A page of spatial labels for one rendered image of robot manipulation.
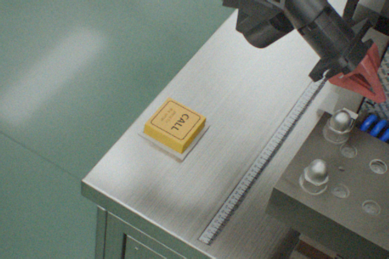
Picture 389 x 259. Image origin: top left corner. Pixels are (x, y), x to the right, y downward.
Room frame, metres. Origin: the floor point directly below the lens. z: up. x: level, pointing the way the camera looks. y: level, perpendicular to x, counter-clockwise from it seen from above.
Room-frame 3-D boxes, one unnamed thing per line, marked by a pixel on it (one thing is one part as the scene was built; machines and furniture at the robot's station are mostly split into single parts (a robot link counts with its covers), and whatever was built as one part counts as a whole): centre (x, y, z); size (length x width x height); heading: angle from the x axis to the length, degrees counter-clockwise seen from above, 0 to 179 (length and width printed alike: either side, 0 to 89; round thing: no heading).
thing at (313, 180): (0.61, -0.16, 1.05); 0.04 x 0.04 x 0.04
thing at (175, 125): (0.76, 0.03, 0.91); 0.07 x 0.07 x 0.02; 68
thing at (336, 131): (0.70, -0.19, 1.05); 0.04 x 0.04 x 0.04
